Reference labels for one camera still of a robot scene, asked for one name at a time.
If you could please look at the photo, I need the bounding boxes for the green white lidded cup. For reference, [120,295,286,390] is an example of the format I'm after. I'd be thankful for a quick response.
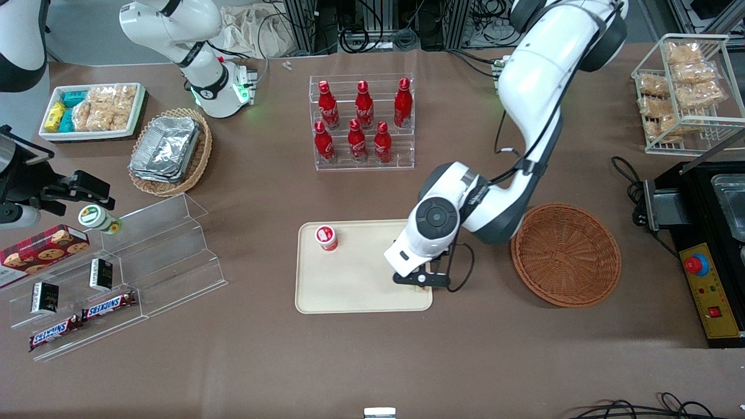
[78,205,123,236]

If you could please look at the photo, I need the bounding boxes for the light wicker basket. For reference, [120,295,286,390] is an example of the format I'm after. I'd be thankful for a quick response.
[128,108,213,197]

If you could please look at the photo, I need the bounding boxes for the white cloth bag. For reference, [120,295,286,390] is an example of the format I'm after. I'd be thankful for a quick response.
[217,5,293,59]

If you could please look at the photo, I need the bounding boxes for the black power cable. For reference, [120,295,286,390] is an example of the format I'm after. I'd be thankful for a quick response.
[611,155,682,260]

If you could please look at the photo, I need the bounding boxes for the clear acrylic stepped shelf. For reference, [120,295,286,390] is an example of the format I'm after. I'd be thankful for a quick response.
[0,193,229,363]

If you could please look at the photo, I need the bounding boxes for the aluminium frame rack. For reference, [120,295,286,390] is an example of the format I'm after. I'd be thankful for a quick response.
[283,0,339,56]

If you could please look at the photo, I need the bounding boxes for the brown wicker basket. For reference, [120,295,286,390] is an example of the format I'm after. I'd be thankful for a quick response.
[510,202,622,308]

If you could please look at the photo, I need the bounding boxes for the black cable bundle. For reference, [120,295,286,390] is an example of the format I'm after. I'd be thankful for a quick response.
[338,0,421,55]

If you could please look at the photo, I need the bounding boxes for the white rectangular snack tray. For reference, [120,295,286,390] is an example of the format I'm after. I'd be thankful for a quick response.
[38,83,147,143]

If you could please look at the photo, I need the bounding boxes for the red cola bottle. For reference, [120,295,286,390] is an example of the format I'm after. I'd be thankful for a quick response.
[318,80,341,130]
[347,119,369,164]
[355,80,375,130]
[394,77,414,129]
[314,120,337,165]
[374,121,393,165]

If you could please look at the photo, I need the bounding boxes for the yellow snack packet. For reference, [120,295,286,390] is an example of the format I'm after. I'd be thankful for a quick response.
[45,102,67,133]

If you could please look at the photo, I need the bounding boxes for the black countertop appliance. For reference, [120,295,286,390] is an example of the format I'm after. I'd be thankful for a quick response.
[643,159,745,341]

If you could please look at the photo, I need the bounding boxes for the white wire basket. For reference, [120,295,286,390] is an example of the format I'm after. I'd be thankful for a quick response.
[632,34,745,156]

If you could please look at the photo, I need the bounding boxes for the bagged fried snack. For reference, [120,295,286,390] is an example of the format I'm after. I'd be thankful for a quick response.
[665,42,704,65]
[672,61,718,86]
[651,113,700,142]
[637,73,671,99]
[638,96,676,120]
[675,81,726,111]

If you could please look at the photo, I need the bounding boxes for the Snickers chocolate bar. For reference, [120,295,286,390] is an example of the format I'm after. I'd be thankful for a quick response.
[29,315,84,353]
[81,290,139,322]

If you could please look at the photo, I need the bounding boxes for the beige plastic tray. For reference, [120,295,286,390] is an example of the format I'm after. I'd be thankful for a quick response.
[295,219,434,315]

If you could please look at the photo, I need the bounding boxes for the red white lidded cup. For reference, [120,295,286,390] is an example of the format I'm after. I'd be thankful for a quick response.
[315,225,339,252]

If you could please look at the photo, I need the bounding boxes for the black floor cables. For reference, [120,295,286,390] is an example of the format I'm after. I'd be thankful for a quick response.
[567,392,745,419]

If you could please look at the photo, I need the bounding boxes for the red tartan cookie box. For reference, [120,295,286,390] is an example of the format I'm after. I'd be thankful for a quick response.
[0,225,91,289]

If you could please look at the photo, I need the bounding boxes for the clear acrylic bottle rack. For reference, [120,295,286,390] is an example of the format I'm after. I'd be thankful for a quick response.
[308,73,416,172]

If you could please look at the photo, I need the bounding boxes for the clear bag of crackers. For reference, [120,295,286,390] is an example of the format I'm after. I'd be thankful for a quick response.
[87,85,138,107]
[111,100,136,131]
[72,102,115,133]

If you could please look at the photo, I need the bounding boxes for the stacked aluminium foil trays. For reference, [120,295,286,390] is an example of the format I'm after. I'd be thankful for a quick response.
[129,116,203,185]

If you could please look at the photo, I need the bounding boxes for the small black box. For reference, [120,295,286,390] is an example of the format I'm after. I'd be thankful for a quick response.
[30,282,60,316]
[88,258,115,292]

